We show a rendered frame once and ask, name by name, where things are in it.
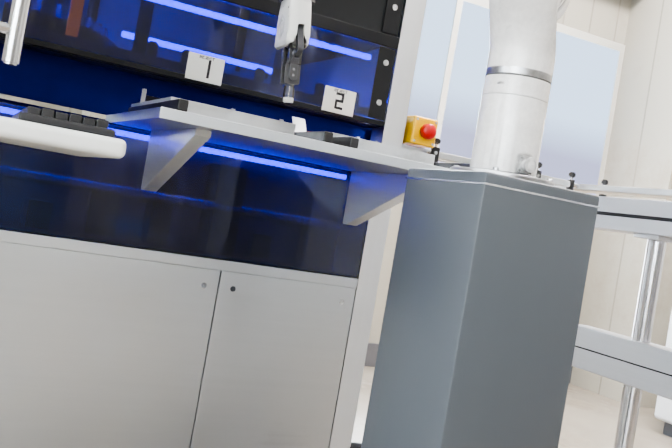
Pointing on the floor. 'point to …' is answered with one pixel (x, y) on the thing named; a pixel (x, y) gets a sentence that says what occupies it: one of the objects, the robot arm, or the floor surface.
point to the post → (395, 114)
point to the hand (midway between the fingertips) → (290, 74)
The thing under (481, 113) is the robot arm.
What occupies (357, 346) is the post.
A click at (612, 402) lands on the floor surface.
